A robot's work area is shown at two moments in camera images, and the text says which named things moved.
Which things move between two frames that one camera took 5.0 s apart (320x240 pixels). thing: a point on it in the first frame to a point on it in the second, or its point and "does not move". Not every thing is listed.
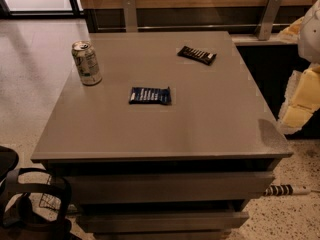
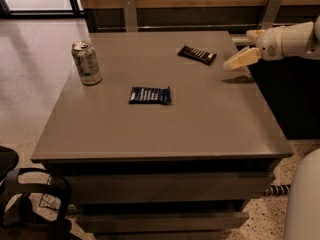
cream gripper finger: (290, 35) to (255, 35)
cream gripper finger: (302, 99) to (248, 55)
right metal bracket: (270, 16) does not move
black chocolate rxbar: (204, 57) does not move
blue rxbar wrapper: (155, 95) does not move
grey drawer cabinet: (171, 144) does not move
